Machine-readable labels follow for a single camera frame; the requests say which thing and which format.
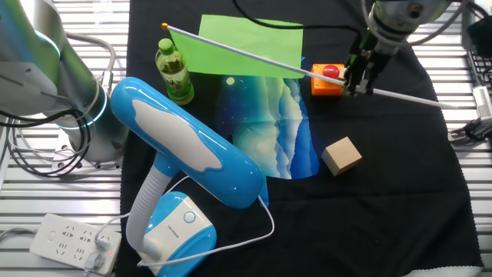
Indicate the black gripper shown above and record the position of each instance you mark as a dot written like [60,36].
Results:
[371,55]

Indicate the green flag white pole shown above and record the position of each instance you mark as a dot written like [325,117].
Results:
[250,42]

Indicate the small white block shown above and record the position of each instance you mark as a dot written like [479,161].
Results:
[342,71]

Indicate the orange box red button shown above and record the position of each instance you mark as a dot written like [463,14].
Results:
[321,86]

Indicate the large wooden cube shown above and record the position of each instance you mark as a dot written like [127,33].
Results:
[340,155]

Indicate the black keyboard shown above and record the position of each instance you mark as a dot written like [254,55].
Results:
[482,69]

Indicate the black cloth blue print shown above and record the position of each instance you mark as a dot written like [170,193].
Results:
[384,211]

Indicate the green tea bottle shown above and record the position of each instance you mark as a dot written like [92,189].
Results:
[175,73]

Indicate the blue white desk lamp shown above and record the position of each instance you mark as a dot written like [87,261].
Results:
[173,134]

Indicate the white power strip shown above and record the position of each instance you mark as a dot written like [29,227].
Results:
[57,238]

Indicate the small grey camera on bracket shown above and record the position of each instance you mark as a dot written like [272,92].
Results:
[473,131]

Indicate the silver ribbed camera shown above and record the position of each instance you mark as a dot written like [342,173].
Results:
[483,102]

